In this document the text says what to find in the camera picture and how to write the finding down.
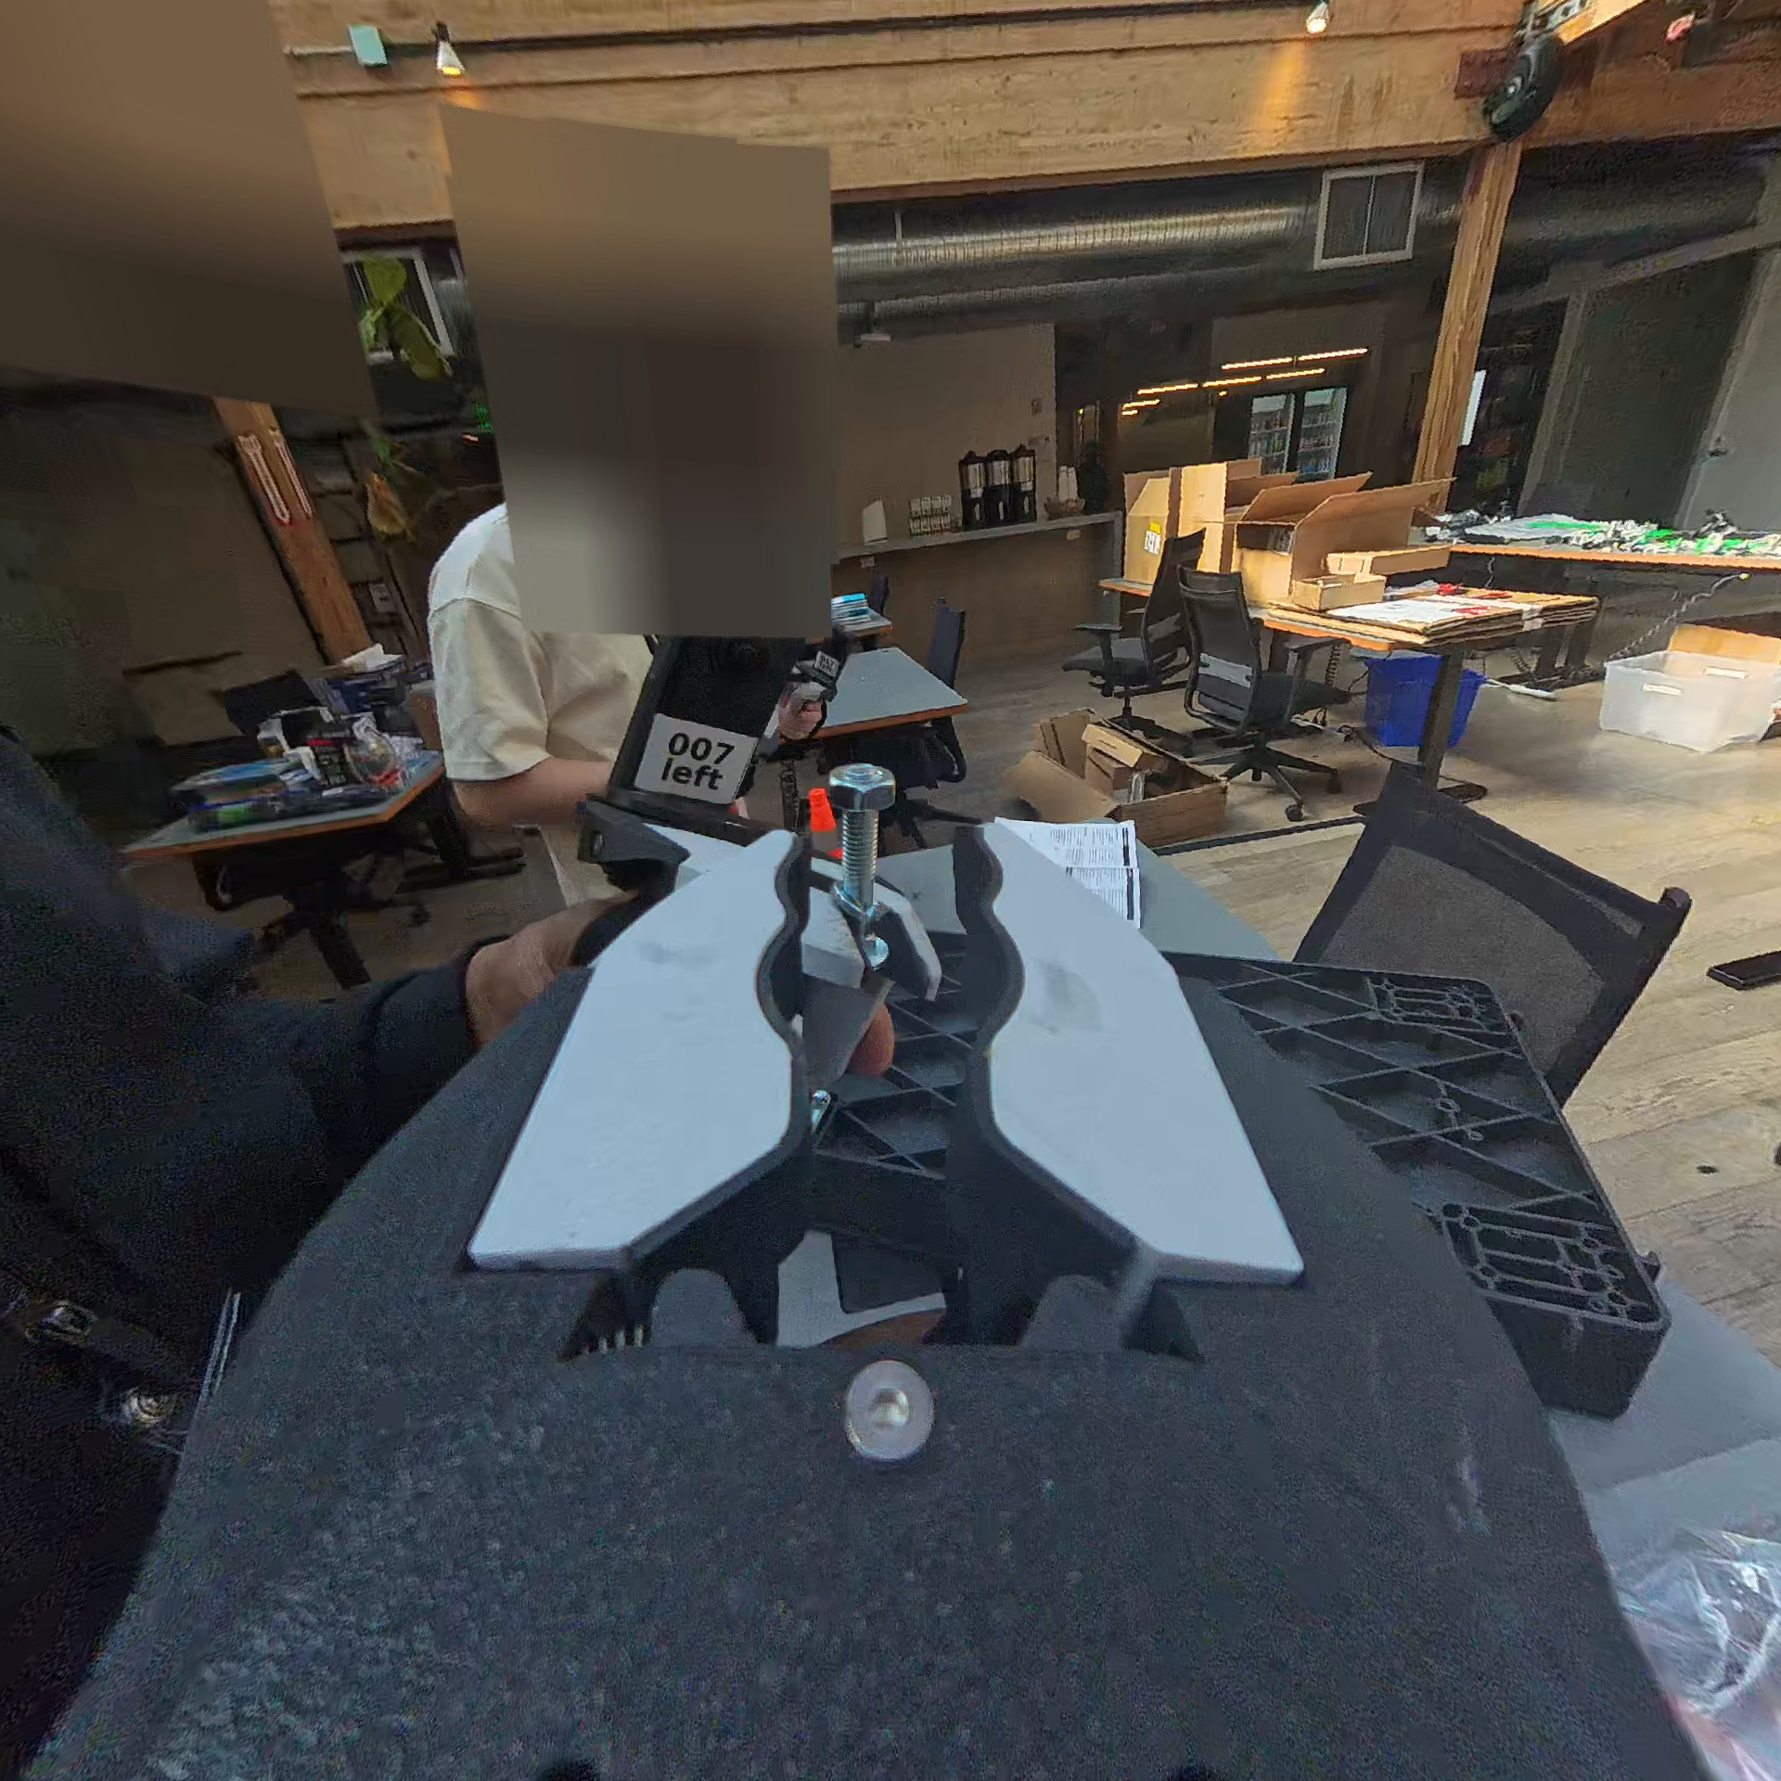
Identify wooden table with black legs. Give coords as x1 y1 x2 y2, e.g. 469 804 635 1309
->
1099 570 1602 809

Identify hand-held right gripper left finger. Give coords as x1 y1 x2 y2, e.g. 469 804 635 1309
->
468 830 818 1347

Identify wooden post with red sign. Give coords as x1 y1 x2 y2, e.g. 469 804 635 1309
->
216 395 369 663

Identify open cardboard box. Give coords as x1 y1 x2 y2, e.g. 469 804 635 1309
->
1119 460 1302 586
1232 474 1456 607

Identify pile of packaged goods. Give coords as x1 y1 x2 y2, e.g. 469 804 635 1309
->
172 655 447 830

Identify row of green black parts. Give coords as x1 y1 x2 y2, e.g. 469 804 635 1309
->
1447 506 1781 557

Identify cardboard boxes on floor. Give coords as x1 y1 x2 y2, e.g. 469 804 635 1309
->
1001 710 1234 849

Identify clear plastic bag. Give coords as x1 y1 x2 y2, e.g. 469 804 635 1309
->
1605 1523 1781 1781

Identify black plastic dolly platform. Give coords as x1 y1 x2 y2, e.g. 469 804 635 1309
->
807 917 1671 1422

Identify lit drinks fridge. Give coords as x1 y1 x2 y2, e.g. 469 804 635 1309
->
1244 386 1351 482

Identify black round ceiling fixture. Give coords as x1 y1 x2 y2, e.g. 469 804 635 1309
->
1480 30 1567 140

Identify white plastic bin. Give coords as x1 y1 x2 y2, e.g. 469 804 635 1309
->
1598 653 1781 756

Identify long wooden table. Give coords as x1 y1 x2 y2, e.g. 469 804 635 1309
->
1441 536 1781 576

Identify grey service counter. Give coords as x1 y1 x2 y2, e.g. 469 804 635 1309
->
833 508 1122 656

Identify black office chair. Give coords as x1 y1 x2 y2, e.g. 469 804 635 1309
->
1175 563 1349 825
1067 530 1208 724

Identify grey desk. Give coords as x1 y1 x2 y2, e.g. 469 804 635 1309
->
772 833 1781 1553

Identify green leafy plant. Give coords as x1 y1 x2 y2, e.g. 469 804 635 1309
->
355 254 456 384

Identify silver ventilation duct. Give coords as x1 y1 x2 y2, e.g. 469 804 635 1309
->
833 195 1462 299

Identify stack of flat cardboard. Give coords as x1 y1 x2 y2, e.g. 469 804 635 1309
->
1259 586 1602 648

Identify cluttered wooden-edged table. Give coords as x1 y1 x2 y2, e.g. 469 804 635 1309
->
122 753 468 991

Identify hex-head steel bolt with nut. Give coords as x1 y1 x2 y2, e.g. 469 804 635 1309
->
820 764 899 976

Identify blue plastic bin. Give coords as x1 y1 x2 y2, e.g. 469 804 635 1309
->
1363 653 1486 754

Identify person's left hand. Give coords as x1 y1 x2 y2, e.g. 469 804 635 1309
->
463 898 632 1051

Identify wooden support post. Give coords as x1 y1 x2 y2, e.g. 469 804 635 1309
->
1411 139 1525 488

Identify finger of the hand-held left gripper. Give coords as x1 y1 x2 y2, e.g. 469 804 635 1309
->
866 890 944 1003
802 901 881 1076

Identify white framed vent window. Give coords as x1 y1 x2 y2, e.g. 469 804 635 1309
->
1316 162 1425 271

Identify person's black jacket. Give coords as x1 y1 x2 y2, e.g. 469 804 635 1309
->
0 1085 299 1770

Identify person's left forearm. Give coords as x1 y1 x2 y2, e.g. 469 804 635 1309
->
0 722 481 1296

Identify small grey background table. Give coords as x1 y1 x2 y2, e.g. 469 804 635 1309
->
814 648 973 738

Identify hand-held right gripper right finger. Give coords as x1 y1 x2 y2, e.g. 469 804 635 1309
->
942 821 1305 1347

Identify printed white paper sheet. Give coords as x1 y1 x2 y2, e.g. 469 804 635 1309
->
995 819 1145 932

